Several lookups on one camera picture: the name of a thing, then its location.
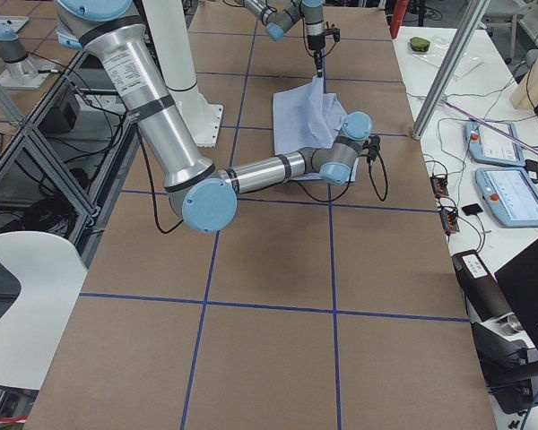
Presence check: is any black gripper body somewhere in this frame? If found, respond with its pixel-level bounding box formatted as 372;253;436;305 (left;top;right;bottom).
363;135;380;162
306;27;341;51

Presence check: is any light blue striped dress shirt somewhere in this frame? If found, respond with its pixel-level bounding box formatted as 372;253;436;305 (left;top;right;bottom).
272;74;359;183

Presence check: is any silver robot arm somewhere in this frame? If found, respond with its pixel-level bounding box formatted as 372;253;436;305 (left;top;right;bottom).
234;0;341;78
56;1;381;233

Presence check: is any red cylinder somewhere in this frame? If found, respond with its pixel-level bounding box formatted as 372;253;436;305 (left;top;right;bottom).
389;0;409;39

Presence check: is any green cloth pouch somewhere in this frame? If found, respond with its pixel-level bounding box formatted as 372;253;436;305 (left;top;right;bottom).
409;37;430;54

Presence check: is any upper blue teach pendant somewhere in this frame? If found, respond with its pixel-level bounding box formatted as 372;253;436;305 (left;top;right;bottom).
464;120;525;168

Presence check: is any blue teach pendant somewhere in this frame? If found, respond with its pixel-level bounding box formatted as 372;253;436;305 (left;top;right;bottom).
474;168;538;228
464;120;525;168

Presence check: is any lower blue teach pendant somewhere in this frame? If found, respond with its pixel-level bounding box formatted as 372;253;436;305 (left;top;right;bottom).
474;168;538;228

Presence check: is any reacher grabber stick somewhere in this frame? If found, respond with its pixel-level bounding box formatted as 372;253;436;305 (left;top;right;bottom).
442;99;538;165

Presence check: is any brown cylinder device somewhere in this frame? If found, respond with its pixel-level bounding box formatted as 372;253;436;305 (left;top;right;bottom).
451;250;513;322

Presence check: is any black monitor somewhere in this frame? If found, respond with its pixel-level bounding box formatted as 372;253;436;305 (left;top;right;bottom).
495;239;538;349

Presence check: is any white chair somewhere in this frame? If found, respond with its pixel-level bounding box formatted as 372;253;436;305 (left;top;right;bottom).
0;231;88;390

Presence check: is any aluminium frame post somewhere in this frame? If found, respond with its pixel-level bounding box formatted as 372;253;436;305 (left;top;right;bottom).
412;0;490;140

